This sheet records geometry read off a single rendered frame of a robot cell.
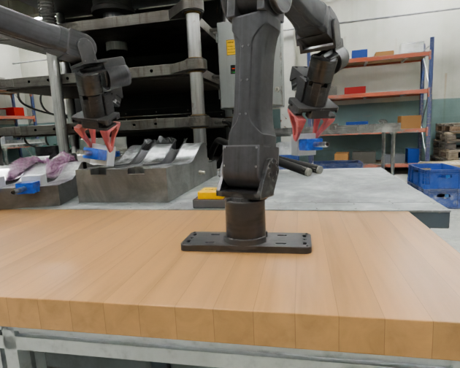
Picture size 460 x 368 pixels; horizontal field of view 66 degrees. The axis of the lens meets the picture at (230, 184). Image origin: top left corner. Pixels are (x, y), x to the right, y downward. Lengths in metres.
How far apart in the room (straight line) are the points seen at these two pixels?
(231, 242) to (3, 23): 0.63
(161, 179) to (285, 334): 0.61
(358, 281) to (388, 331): 0.08
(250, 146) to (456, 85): 7.33
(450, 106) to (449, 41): 1.14
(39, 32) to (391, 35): 7.13
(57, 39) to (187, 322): 0.68
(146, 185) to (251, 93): 0.48
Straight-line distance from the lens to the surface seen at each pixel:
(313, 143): 0.86
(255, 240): 0.53
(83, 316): 0.46
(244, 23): 0.58
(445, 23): 7.87
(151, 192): 0.93
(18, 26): 0.90
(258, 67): 0.55
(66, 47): 0.91
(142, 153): 1.23
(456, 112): 7.76
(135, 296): 0.44
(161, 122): 1.78
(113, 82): 0.94
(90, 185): 1.01
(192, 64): 1.64
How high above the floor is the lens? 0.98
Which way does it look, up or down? 9 degrees down
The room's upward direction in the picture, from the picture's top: 3 degrees counter-clockwise
